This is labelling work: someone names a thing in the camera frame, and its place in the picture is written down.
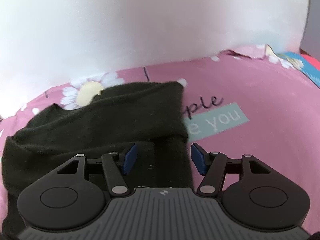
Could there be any grey cabinet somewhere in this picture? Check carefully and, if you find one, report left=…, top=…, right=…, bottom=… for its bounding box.
left=300, top=0, right=320, bottom=60

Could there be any pink floral bed sheet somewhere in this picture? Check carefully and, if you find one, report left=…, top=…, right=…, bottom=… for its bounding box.
left=1, top=46, right=319, bottom=233

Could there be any blue floral pillow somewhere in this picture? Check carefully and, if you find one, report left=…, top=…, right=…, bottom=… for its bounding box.
left=265, top=45, right=319, bottom=87

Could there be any black knit sweater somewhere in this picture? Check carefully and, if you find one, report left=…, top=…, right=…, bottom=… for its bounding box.
left=2, top=82, right=193, bottom=236

